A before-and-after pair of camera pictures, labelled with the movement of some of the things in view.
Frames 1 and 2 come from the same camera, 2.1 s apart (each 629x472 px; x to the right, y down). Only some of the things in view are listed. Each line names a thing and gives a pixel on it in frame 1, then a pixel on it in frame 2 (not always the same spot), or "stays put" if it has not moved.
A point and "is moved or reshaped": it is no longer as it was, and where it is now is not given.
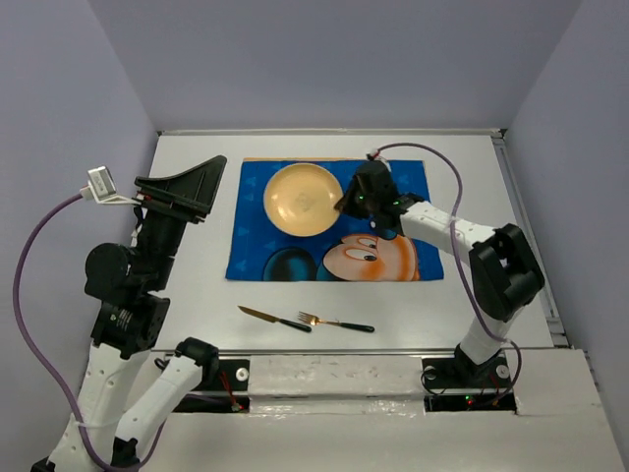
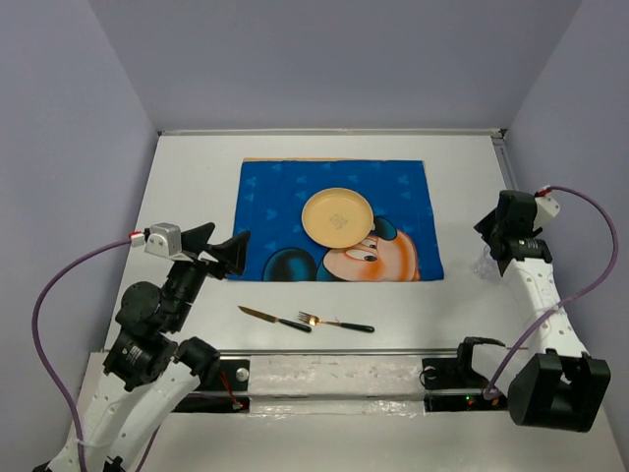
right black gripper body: x=354 y=204 to x=486 y=226
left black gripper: x=193 y=190 to x=232 y=253
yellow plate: x=300 y=200 is moved or reshaped
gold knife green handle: x=274 y=319 stays put
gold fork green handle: x=314 y=321 stays put
